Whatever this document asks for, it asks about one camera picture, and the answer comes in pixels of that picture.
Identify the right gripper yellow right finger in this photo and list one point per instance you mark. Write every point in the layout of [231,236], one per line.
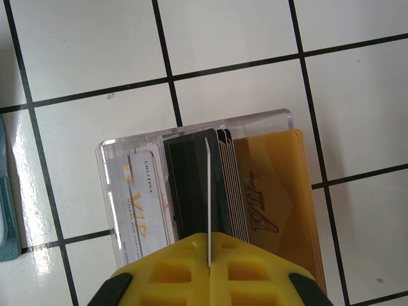
[255,277]

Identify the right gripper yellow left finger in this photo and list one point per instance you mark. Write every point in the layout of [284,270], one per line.
[172,277]

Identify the white-edged thin card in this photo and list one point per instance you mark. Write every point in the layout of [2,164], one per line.
[209,191]

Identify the blue-grey box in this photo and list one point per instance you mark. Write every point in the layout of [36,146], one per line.
[8,191]

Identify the silver VIP card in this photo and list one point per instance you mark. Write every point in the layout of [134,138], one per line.
[140,197]

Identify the glossy black card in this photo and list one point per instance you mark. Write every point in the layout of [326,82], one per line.
[185,178]

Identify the gold VIP card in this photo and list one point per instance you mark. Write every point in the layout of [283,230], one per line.
[280,165]

